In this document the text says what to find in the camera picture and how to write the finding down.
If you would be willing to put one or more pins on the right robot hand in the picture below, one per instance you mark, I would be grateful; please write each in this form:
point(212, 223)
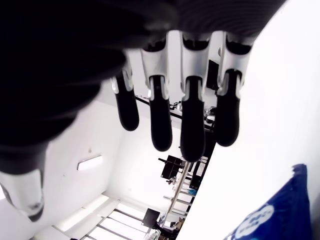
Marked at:
point(62, 62)

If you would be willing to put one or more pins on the blue Oreo packet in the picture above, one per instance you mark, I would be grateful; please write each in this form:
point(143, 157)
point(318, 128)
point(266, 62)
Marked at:
point(287, 207)

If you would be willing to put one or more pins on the black gantry bar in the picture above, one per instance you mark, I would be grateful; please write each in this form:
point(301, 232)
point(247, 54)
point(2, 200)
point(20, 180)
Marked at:
point(142, 100)

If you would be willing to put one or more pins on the rectangular ceiling light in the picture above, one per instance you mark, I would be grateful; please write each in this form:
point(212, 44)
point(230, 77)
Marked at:
point(90, 163)

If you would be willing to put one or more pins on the white desk with legs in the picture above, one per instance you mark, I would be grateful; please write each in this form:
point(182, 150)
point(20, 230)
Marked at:
point(180, 190)

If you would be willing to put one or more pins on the plain black monitor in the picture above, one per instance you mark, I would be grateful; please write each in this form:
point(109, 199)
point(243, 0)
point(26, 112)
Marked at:
point(150, 217)

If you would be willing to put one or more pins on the black monitor with cross mount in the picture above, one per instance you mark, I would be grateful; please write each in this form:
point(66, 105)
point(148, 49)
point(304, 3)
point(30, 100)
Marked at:
point(171, 167)

